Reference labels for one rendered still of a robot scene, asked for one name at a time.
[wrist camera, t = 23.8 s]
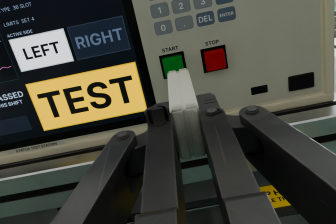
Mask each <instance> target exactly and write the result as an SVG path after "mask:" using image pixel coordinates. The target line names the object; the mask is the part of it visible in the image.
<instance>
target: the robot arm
mask: <svg viewBox="0 0 336 224"><path fill-rule="evenodd" d="M167 83H168V99H169V101H167V102H162V103H156V104H155V105H153V106H150V107H148V108H147V109H146V110H145V111H144V114H145V118H146V122H147V131H145V132H144V133H141V134H139V135H136V134H135V132H134V131H132V130H125V131H124V130H123V131H120V132H118V133H116V134H115V135H113V136H112V137H111V139H110V140H109V141H108V143H107V144H106V146H105V147H104V148H103V150H102V151H101V153H100V154H99V155H98V157H97V158H96V159H95V161H94V162H93V164H92V165H91V166H90V168H89V169H88V171H87V172H86V173H85V175H84V176H83V178H82V179H81V180H80V182H79V183H78V185H77V186H76V187H75V189H74V190H73V192H72V193H71V194H70V196H69V197H68V199H67V200H66V201H65V203H64V204H63V205H62V207H61V208H60V210H59V211H58V212H57V214H56V215H55V217H54V218H53V219H52V221H51V222H50V224H126V223H127V221H128V218H129V216H130V214H131V211H132V209H133V207H134V204H135V202H136V200H137V197H138V195H139V193H140V190H141V188H142V197H141V209H140V213H138V214H136V215H135V219H134V224H188V223H187V214H186V205H185V196H184V187H183V178H182V169H181V161H180V159H182V160H186V159H191V158H192V157H193V156H195V157H196V158H197V157H203V156H206V155H205V154H207V159H208V165H209V168H210V170H211V174H212V178H213V182H214V186H215V190H216V194H217V199H218V203H219V207H220V211H221V215H222V219H223V223H224V224H282V223H281V221H280V219H279V217H278V215H277V213H276V211H275V209H274V207H273V205H272V203H271V200H270V198H269V196H268V195H267V193H266V192H265V191H262V192H261V190H260V188H259V186H258V183H257V181H256V179H255V177H254V175H253V172H252V170H251V168H250V166H249V164H248V161H249V162H250V163H251V164H252V165H253V166H254V167H255V168H256V169H257V170H258V171H259V172H260V173H261V174H262V176H263V177H264V178H265V179H266V180H267V181H268V182H269V183H270V184H271V185H272V186H273V187H274V188H275V189H276V190H277V191H278V192H279V193H280V194H281V195H282V196H283V197H284V198H285V199H286V200H287V201H288V202H289V203H290V204H291V205H292V206H293V208H294V209H295V210H296V211H297V212H298V213H299V214H300V215H301V216H302V217H303V218H304V219H305V220H306V221H307V222H308V223H309V224H336V154H335V153H334V152H332V151H330V150H329V149H327V148H326V147H324V146H323V145H321V144H320V143H318V142H316V141H315V140H313V139H312V138H310V137H309V136H307V135H306V134H304V133H303V132H301V131H299V130H298V129H296V128H295V127H293V126H292V125H290V124H289V123H287V122H285V121H284V120H282V119H281V118H279V117H278V116H276V115H275V114H273V113H271V112H270V111H268V110H267V109H265V108H264V107H261V106H257V105H249V106H246V107H244V108H242V109H241V110H240V111H239V115H228V114H226V113H225V111H224V110H223V109H222V108H220V106H219V104H218V102H217V99H216V97H215V95H214V94H212V93H204V94H199V95H195V92H194V88H193V85H192V81H191V78H190V74H189V71H188V69H186V68H182V69H179V71H176V70H172V71H169V72H168V73H167ZM247 160H248V161H247Z"/></svg>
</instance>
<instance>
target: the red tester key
mask: <svg viewBox="0 0 336 224"><path fill-rule="evenodd" d="M203 55H204V61H205V67H206V70H207V72H210V71H215V70H220V69H225V68H226V67H227V66H226V59H225V52H224V49H223V48H218V49H213V50H208V51H204V52H203Z"/></svg>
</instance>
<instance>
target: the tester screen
mask: <svg viewBox="0 0 336 224"><path fill-rule="evenodd" d="M118 16H122V17H123V21H124V25H125V29H126V33H127V37H128V41H129V45H130V48H131V49H128V50H123V51H119V52H114V53H109V54H104V55H100V56H95V57H90V58H85V59H80V60H76V61H71V62H66V63H61V64H57V65H52V66H47V67H42V68H37V69H33V70H28V71H23V72H21V70H20V67H19V65H18V62H17V60H16V57H15V55H14V52H13V50H12V47H11V45H10V42H9V40H12V39H16V38H21V37H26V36H30V35H35V34H40V33H44V32H49V31H53V30H58V29H63V28H67V27H72V26H77V25H81V24H86V23H91V22H95V21H100V20H104V19H109V18H114V17H118ZM132 62H135V64H136V68H137V72H138V76H139V80H140V83H141V87H142V91H143V95H144V99H145V103H146V107H147V108H149V105H148V101H147V97H146V93H145V89H144V85H143V81H142V77H141V73H140V69H139V65H138V61H137V57H136V53H135V49H134V45H133V41H132V37H131V33H130V29H129V25H128V21H127V17H126V13H125V9H124V5H123V1H122V0H0V121H1V120H6V119H11V118H16V117H21V116H27V118H28V120H29V123H30V125H31V127H32V130H27V131H22V132H17V133H12V134H7V135H1V136H0V145H3V144H8V143H13V142H18V141H23V140H28V139H33V138H38V137H43V136H48V135H53V134H58V133H63V132H68V131H73V130H79V129H84V128H89V127H94V126H99V125H104V124H109V123H114V122H119V121H124V120H129V119H134V118H139V117H144V116H145V111H141V112H136V113H131V114H126V115H121V116H116V117H111V118H106V119H101V120H96V121H91V122H86V123H81V124H76V125H71V126H66V127H61V128H56V129H51V130H46V131H44V129H43V127H42V124H41V122H40V119H39V117H38V114H37V112H36V109H35V107H34V104H33V102H32V99H31V97H30V95H29V92H28V90H27V87H26V84H31V83H35V82H40V81H45V80H50V79H55V78H59V77H64V76H69V75H74V74H79V73H84V72H88V71H93V70H98V69H103V68H108V67H113V66H117V65H122V64H127V63H132Z"/></svg>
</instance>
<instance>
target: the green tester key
mask: <svg viewBox="0 0 336 224"><path fill-rule="evenodd" d="M162 63H163V68H164V72H165V77H166V78H168V75H167V73H169V71H174V70H176V71H179V69H184V64H183V59H182V55H181V54H178V55H174V56H169V57H164V58H162Z"/></svg>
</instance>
